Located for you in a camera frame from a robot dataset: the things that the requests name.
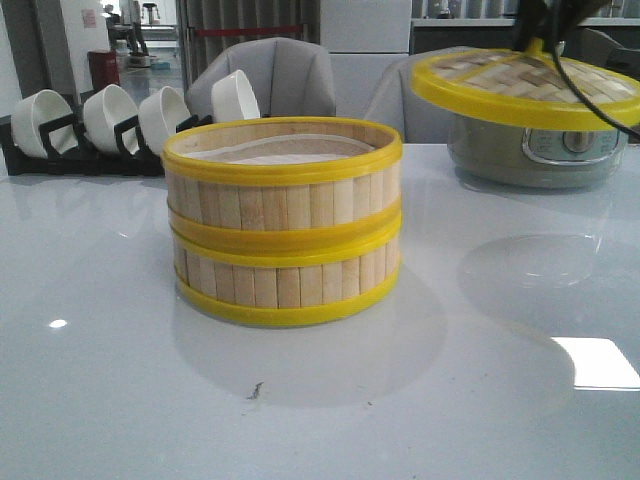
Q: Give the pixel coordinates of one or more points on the grey chair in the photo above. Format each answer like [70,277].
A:
[395,104]
[289,77]

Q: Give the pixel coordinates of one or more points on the bamboo steamer lid yellow rim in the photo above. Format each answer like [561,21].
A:
[524,89]

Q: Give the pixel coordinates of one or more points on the grey chair right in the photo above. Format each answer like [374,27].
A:
[395,104]

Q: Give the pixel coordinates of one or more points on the white bowl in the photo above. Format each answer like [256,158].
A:
[233,98]
[30,113]
[102,111]
[159,115]

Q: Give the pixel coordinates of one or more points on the grey chair left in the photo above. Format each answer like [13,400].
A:
[289,77]

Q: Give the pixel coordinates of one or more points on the white cabinet in background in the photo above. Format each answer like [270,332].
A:
[363,38]

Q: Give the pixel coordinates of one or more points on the grey-green electric cooking pot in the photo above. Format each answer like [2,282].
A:
[550,159]

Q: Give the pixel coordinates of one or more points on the red bin in background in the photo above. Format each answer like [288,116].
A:
[103,68]

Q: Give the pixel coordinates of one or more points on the white bowl far right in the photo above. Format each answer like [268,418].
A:
[233,98]

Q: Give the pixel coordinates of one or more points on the bamboo steamer basket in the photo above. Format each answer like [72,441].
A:
[291,289]
[287,206]

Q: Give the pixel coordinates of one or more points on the white bowl far left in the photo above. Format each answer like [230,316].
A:
[30,113]

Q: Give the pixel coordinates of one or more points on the black bowl rack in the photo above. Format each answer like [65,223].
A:
[71,152]

